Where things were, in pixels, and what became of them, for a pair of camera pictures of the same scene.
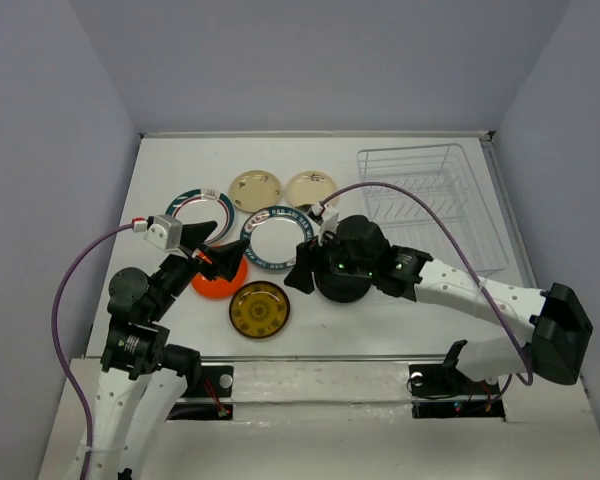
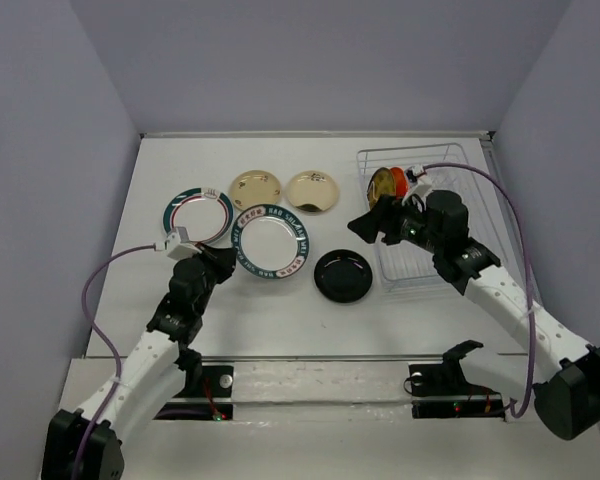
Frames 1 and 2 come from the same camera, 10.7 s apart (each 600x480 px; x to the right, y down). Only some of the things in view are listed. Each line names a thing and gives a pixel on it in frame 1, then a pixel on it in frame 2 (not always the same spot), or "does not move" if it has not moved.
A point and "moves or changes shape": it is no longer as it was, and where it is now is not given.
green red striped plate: (205, 205) does not move
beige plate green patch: (310, 187) does not move
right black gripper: (300, 276) → (369, 224)
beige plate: (254, 190) does not move
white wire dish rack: (428, 200) does not move
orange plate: (221, 288) → (401, 182)
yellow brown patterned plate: (259, 309) → (381, 182)
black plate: (342, 288) does not move
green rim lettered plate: (273, 233) moves or changes shape
